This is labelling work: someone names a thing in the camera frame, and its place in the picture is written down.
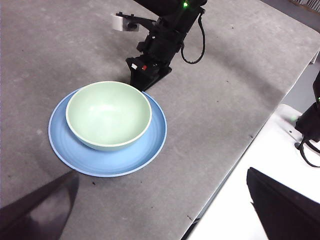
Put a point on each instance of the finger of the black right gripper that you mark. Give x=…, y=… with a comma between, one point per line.
x=163, y=73
x=141, y=81

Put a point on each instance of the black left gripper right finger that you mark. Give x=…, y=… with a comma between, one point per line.
x=290, y=215

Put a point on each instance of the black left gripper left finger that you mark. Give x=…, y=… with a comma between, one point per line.
x=30, y=217

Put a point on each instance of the green ribbed bowl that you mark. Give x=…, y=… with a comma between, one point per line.
x=107, y=117

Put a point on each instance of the blue round plate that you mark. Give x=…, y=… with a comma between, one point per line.
x=112, y=162

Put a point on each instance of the grey ridged panel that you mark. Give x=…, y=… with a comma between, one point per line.
x=307, y=3

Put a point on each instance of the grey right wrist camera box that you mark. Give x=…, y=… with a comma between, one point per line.
x=120, y=23

